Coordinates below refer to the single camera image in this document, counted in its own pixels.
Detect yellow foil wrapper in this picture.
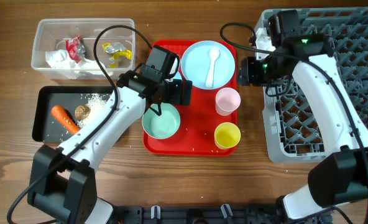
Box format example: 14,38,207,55
102,42,132,68

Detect crumpled white tissue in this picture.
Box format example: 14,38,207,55
45,49,104,79

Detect red foil wrapper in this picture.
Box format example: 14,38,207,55
65,35,86,63

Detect orange carrot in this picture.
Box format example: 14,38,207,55
51,105,80,135

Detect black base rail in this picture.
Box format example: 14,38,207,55
55,203,333,224

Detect small light blue bowl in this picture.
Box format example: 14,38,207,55
171,72,182,81

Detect yellow plastic cup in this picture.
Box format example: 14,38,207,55
214,122,241,150

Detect white rice pile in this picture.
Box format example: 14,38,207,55
76,93,110,129

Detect grey dishwasher rack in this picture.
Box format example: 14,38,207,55
263,7,368,164

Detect pink plastic cup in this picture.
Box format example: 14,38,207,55
215,88,241,116

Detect brown walnut shell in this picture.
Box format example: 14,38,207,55
75,105,90,120

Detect large light blue plate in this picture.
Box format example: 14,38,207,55
181,40,236,90

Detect black rectangular tray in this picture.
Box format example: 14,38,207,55
32,86,113,144

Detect red plastic tray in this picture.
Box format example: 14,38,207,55
143,39,237,157

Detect white plastic spoon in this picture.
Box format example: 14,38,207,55
205,47,220,88

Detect clear plastic waste bin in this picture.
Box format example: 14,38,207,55
31,18,136,80

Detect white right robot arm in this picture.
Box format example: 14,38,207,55
237,10,368,222

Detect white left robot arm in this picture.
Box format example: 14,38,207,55
27,45,180,223

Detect green bowl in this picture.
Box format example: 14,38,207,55
142,103,181,139

